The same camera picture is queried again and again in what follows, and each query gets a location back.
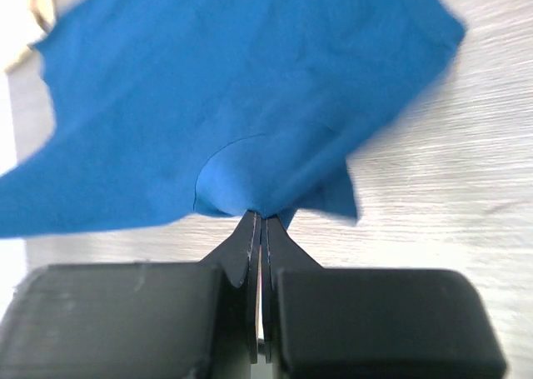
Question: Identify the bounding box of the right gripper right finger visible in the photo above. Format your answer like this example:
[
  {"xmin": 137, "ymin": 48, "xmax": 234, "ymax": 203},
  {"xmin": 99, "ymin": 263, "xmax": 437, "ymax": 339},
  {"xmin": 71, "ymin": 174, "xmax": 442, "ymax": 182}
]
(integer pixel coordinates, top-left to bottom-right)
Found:
[{"xmin": 261, "ymin": 217, "xmax": 507, "ymax": 378}]

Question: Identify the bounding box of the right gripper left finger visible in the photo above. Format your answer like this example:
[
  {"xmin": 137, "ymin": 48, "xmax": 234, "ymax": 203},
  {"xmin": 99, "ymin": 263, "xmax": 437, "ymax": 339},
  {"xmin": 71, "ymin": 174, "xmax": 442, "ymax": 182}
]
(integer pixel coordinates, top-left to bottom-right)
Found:
[{"xmin": 1, "ymin": 212, "xmax": 262, "ymax": 378}]

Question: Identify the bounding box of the dark blue t shirt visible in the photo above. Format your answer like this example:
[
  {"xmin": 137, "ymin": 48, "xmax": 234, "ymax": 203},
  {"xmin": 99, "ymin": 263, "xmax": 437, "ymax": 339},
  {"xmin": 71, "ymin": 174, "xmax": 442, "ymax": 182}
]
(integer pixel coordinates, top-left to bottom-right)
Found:
[{"xmin": 1, "ymin": 0, "xmax": 466, "ymax": 238}]

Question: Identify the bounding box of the folded beige t shirt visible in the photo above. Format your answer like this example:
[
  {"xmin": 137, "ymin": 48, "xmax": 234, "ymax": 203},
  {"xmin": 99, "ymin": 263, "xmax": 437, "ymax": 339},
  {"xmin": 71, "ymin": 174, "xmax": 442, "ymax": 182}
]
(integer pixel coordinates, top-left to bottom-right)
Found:
[{"xmin": 1, "ymin": 0, "xmax": 56, "ymax": 72}]

